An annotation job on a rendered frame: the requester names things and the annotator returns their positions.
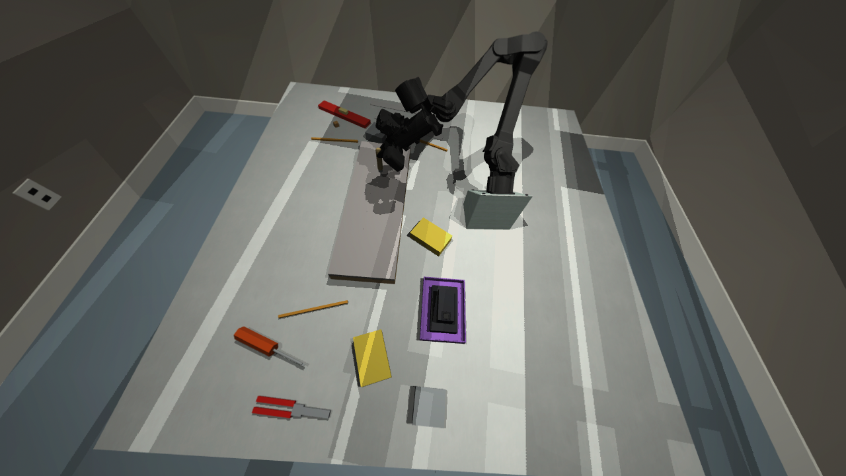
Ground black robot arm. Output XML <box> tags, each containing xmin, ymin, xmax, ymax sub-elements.
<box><xmin>375</xmin><ymin>32</ymin><xmax>548</xmax><ymax>194</ymax></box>

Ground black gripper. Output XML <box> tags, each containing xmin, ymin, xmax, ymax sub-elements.
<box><xmin>376</xmin><ymin>117</ymin><xmax>420</xmax><ymax>172</ymax></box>

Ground red-handled pliers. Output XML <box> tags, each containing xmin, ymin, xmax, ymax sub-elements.
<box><xmin>252</xmin><ymin>396</ymin><xmax>331</xmax><ymax>418</ymax></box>

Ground yellow rectangular block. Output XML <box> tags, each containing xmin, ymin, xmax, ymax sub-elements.
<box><xmin>353</xmin><ymin>329</ymin><xmax>391</xmax><ymax>387</ymax></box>
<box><xmin>410</xmin><ymin>218</ymin><xmax>452</xmax><ymax>256</ymax></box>

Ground purple tray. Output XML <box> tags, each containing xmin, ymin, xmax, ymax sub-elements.
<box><xmin>420</xmin><ymin>276</ymin><xmax>466</xmax><ymax>344</ymax></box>

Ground dark red long bar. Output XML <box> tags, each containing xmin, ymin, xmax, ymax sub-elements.
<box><xmin>318</xmin><ymin>100</ymin><xmax>371</xmax><ymax>129</ymax></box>

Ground orange-handled screwdriver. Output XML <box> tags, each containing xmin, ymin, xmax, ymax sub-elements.
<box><xmin>234</xmin><ymin>327</ymin><xmax>305</xmax><ymax>367</ymax></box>

